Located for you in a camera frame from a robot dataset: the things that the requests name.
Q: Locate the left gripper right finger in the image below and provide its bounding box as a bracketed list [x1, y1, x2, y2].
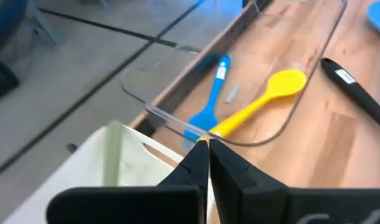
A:
[210, 139, 380, 224]

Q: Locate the yellow silicone spoon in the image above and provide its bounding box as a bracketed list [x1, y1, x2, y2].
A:
[205, 68, 308, 139]

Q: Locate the white plastic bin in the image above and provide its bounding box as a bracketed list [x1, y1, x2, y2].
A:
[2, 123, 215, 224]

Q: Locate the small blue silicone spatula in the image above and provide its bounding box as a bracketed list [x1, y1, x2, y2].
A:
[183, 54, 231, 150]

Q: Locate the black slotted spoon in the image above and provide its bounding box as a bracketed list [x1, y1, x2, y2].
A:
[320, 57, 380, 134]

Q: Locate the clear plastic container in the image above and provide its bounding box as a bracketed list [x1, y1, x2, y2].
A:
[120, 0, 348, 147]

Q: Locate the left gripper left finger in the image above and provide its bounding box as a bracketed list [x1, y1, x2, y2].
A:
[46, 139, 210, 224]

